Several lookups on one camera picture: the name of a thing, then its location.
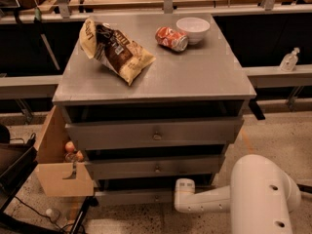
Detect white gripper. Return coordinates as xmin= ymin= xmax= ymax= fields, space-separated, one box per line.
xmin=174 ymin=178 xmax=195 ymax=213

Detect grey bottom drawer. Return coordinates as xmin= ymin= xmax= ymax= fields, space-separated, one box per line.
xmin=95 ymin=177 xmax=176 ymax=206

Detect grey drawer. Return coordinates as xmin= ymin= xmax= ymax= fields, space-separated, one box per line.
xmin=65 ymin=117 xmax=243 ymax=150
xmin=95 ymin=177 xmax=176 ymax=206
xmin=85 ymin=155 xmax=224 ymax=179

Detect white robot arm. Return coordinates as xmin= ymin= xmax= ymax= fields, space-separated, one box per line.
xmin=175 ymin=154 xmax=301 ymax=234

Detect grey middle drawer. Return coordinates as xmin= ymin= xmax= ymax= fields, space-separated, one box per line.
xmin=85 ymin=155 xmax=224 ymax=179

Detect grey top drawer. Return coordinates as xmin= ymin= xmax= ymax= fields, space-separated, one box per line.
xmin=65 ymin=117 xmax=243 ymax=150

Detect grey drawer cabinet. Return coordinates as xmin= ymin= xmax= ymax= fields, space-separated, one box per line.
xmin=52 ymin=13 xmax=257 ymax=193

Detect red apple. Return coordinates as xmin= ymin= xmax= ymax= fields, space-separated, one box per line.
xmin=65 ymin=141 xmax=75 ymax=153
xmin=76 ymin=150 xmax=84 ymax=162

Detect black chair base leg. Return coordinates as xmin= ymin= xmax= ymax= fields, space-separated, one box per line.
xmin=297 ymin=184 xmax=312 ymax=194

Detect wooden side box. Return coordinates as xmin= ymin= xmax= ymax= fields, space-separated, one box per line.
xmin=34 ymin=106 xmax=94 ymax=197

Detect yellow brown chip bag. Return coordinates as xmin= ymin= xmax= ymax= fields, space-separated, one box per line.
xmin=79 ymin=19 xmax=156 ymax=86

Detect orange soda can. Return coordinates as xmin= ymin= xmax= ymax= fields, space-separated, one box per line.
xmin=155 ymin=26 xmax=188 ymax=52

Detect white bowl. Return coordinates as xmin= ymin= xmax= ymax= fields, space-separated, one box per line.
xmin=176 ymin=18 xmax=211 ymax=45

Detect clear sanitizer bottle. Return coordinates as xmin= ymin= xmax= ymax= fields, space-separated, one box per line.
xmin=280 ymin=47 xmax=300 ymax=72

